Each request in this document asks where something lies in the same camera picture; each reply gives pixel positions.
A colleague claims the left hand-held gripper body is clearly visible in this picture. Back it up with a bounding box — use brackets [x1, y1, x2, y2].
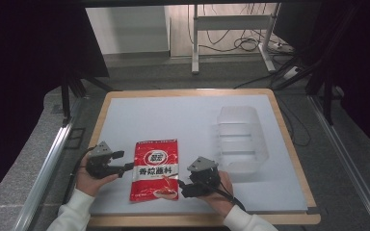
[85, 141, 125, 180]

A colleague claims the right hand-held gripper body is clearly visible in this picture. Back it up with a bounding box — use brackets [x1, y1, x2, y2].
[186, 156, 222, 194]

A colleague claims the red seasoning packet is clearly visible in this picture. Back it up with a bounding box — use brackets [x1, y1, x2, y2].
[128, 138, 180, 203]

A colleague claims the clear plastic container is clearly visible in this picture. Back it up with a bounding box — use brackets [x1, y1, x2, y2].
[216, 105, 270, 176]

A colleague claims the person's left hand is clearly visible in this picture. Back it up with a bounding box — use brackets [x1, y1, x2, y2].
[75, 155, 119, 197]

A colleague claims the person's right hand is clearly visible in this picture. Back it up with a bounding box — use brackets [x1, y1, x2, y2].
[198, 169, 236, 218]

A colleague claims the white table mat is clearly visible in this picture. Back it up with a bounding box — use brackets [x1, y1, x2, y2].
[89, 93, 309, 216]

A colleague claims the black metal stand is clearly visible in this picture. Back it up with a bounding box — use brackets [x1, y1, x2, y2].
[269, 57, 339, 127]
[60, 71, 115, 127]

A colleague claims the black curtain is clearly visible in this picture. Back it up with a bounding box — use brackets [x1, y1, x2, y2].
[0, 0, 111, 208]
[272, 0, 370, 162]

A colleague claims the white cabinet panel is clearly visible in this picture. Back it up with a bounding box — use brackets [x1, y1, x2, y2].
[85, 5, 172, 56]

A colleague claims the white power strip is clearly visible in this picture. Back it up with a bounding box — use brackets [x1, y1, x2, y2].
[282, 65, 303, 81]

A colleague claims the left hand-held gripper black cable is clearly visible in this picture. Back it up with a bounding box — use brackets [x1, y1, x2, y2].
[62, 145, 97, 206]

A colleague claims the hand-held gripper black cable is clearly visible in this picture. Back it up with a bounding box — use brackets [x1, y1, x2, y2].
[62, 145, 97, 206]
[198, 180, 248, 213]

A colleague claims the right hand-held gripper black cable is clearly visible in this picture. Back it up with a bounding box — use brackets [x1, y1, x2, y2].
[198, 180, 248, 213]

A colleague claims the aluminium rail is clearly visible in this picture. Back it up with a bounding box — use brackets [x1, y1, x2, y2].
[307, 94, 370, 231]
[12, 95, 83, 231]

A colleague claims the thin black floor cable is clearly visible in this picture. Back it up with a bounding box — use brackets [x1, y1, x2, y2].
[277, 95, 312, 148]

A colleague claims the tangle of black floor cables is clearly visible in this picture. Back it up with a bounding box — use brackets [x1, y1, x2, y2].
[187, 3, 291, 54]

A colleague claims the white metal desk frame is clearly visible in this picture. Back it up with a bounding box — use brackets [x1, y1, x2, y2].
[191, 3, 282, 75]

